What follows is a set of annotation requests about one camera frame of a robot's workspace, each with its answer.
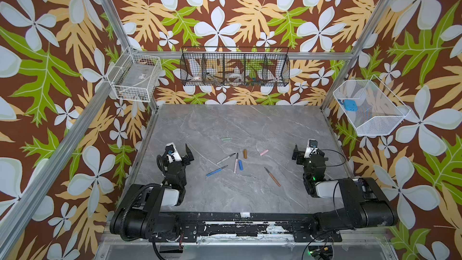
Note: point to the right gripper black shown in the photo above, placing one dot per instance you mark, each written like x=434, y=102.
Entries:
x=310, y=157

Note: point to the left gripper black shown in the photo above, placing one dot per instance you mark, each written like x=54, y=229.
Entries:
x=186, y=161

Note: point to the brown pen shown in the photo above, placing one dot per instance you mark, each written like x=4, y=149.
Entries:
x=272, y=177

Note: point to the pink pen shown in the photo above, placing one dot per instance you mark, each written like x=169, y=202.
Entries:
x=236, y=164

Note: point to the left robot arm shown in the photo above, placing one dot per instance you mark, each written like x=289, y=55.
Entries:
x=139, y=214

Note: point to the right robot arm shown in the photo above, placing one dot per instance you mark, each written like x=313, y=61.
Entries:
x=357, y=202

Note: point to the blue pen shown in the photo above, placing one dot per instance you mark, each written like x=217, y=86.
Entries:
x=216, y=171

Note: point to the green pen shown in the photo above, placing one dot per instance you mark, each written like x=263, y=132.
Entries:
x=225, y=158

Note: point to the blue object in basket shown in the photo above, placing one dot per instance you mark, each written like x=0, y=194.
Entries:
x=350, y=105

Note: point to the white mesh basket right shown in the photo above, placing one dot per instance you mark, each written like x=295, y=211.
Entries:
x=380, y=110

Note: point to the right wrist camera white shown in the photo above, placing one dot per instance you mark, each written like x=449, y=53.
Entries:
x=309, y=151

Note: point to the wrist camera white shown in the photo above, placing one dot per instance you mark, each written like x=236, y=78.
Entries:
x=176, y=156
x=309, y=151

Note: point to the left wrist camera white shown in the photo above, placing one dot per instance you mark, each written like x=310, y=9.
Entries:
x=176, y=156

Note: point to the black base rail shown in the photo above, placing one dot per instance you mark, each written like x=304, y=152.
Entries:
x=298, y=228

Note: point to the white wire basket left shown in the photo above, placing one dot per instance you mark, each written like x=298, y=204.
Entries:
x=135, y=76

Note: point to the black wire basket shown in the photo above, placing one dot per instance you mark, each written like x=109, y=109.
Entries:
x=223, y=65

